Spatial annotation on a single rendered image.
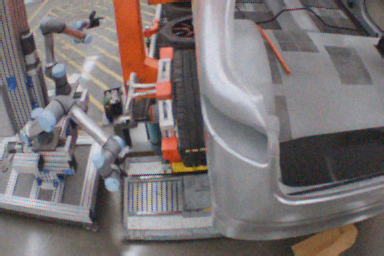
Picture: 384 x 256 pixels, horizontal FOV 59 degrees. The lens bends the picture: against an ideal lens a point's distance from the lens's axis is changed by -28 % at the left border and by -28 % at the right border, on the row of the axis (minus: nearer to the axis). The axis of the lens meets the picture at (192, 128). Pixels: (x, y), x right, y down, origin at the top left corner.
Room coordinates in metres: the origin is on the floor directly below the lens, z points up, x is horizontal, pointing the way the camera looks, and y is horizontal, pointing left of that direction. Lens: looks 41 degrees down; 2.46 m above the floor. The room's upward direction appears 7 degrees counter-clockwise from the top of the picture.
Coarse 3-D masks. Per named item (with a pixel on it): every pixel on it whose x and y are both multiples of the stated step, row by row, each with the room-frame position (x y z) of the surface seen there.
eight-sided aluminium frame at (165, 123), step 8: (160, 64) 2.09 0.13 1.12; (168, 64) 2.07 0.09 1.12; (160, 72) 2.00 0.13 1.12; (168, 72) 1.99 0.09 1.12; (160, 80) 1.93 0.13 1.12; (168, 80) 1.92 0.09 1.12; (160, 104) 1.83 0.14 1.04; (168, 104) 1.83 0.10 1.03; (160, 112) 1.81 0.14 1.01; (168, 112) 1.80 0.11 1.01; (160, 120) 1.78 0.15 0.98; (168, 120) 1.77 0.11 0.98; (176, 120) 2.16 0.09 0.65; (168, 128) 1.76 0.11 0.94; (176, 128) 2.12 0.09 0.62; (176, 136) 2.05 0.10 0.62
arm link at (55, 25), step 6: (54, 18) 2.51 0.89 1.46; (48, 24) 2.47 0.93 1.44; (54, 24) 2.46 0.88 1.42; (60, 24) 2.48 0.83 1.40; (48, 30) 2.46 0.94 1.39; (54, 30) 2.45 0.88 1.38; (60, 30) 2.46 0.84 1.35; (66, 30) 2.51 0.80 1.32; (72, 30) 2.55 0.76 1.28; (78, 30) 2.62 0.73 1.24; (72, 36) 2.55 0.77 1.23; (78, 36) 2.59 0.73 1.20; (84, 36) 2.63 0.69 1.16; (90, 36) 2.65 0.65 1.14; (84, 42) 2.62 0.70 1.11; (90, 42) 2.64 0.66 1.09
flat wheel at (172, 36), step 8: (184, 16) 3.98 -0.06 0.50; (192, 16) 3.96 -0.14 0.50; (168, 24) 3.82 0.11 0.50; (176, 24) 3.83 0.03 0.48; (184, 24) 3.81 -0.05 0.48; (192, 24) 3.91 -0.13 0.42; (168, 32) 3.62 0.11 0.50; (176, 32) 3.82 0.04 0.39; (184, 32) 3.63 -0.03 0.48; (192, 32) 3.60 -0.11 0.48; (168, 40) 3.49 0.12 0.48; (176, 40) 3.43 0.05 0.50; (184, 40) 3.41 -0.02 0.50; (192, 40) 3.39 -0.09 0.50; (176, 48) 3.42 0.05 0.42; (184, 48) 3.38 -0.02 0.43; (192, 48) 3.36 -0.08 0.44
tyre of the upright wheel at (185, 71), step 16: (176, 64) 1.98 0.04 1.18; (192, 64) 1.96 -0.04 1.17; (176, 80) 1.87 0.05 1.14; (192, 80) 1.87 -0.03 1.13; (176, 96) 1.81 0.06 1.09; (192, 96) 1.80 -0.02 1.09; (176, 112) 1.76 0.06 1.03; (192, 112) 1.75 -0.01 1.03; (192, 128) 1.71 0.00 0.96; (192, 144) 1.69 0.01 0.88; (192, 160) 1.72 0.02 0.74
